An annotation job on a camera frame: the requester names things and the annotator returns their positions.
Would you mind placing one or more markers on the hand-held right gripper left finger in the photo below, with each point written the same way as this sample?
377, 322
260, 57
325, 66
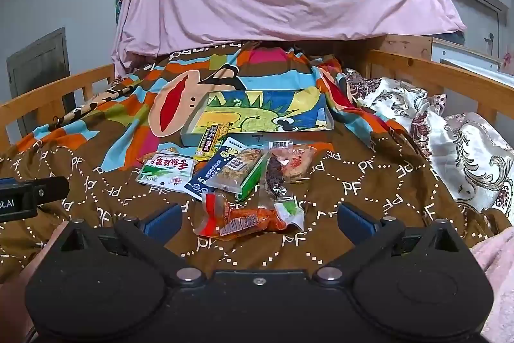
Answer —
162, 220

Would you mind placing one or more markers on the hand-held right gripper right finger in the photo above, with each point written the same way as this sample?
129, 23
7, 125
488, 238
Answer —
355, 219

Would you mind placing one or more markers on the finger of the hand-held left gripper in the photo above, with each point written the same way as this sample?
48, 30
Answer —
52, 187

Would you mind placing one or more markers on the white green snack pouch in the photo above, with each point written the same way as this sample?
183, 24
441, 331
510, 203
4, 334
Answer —
164, 172

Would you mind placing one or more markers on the blue white snack packet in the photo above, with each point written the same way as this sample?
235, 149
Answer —
200, 179

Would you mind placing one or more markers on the small green white packet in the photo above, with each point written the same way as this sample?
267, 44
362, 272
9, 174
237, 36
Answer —
291, 211

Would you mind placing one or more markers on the rice cracker packet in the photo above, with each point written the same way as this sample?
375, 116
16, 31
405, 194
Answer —
297, 164

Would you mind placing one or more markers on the orange sausage packet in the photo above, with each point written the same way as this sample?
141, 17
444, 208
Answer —
249, 222

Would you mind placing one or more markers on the clear nut bar packet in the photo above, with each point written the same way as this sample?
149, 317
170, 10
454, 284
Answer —
235, 168

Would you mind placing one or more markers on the clear dark snack packet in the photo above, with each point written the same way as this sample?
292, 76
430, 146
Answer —
274, 172

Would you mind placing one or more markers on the yellow green snack bar packet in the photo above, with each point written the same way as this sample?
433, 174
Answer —
211, 138

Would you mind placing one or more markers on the metal tray with drawing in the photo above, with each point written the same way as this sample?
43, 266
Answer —
249, 114

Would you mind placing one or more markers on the person's left forearm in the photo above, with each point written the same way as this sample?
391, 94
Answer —
16, 307

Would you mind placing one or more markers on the brown monkey printed blanket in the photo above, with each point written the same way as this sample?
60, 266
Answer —
100, 166

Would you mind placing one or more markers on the giraffe print cloth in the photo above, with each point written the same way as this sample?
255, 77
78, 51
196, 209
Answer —
92, 106

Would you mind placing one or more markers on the grey door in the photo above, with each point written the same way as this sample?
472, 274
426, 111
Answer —
40, 65

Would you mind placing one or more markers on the floral satin quilt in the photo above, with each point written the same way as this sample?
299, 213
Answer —
461, 142

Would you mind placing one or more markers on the pink fleece clothing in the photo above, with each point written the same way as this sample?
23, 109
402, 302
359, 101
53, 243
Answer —
498, 278

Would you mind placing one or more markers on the wooden cabinet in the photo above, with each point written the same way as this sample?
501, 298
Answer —
401, 45

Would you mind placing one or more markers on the teal patterned cloth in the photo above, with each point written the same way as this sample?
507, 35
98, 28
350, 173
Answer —
120, 5

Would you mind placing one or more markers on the pink floral cloth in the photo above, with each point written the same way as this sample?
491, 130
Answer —
509, 59

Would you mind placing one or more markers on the white framed door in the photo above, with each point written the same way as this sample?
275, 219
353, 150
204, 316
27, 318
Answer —
478, 29

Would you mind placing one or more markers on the wooden bed rail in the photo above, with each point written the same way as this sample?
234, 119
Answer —
40, 94
441, 75

